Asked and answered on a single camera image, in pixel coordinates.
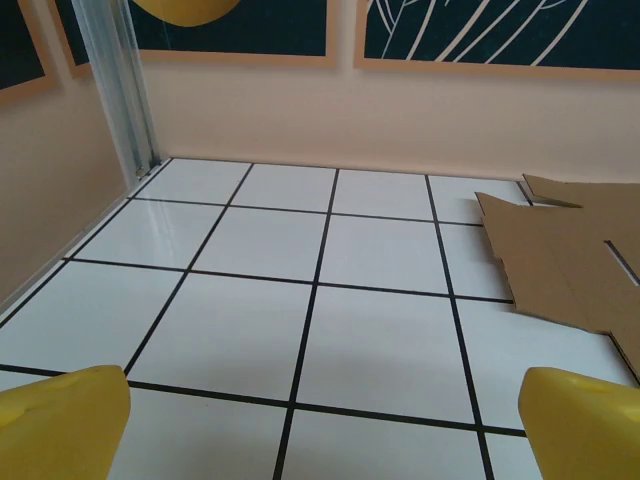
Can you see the brown cardboard box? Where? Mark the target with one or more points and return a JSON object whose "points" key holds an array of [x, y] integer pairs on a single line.
{"points": [[560, 260]]}

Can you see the aluminium frame post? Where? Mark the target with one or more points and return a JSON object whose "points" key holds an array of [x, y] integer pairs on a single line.
{"points": [[120, 85]]}

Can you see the wall panel with orange oval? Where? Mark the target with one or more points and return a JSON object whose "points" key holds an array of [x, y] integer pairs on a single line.
{"points": [[280, 30]]}

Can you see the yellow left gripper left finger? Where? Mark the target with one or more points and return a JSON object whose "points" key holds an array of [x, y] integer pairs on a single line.
{"points": [[60, 425]]}

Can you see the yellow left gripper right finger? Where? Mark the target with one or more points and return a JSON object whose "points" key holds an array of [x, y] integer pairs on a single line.
{"points": [[585, 430]]}

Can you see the wall panel with leaf outline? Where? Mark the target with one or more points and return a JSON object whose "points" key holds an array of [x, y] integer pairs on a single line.
{"points": [[450, 30]]}

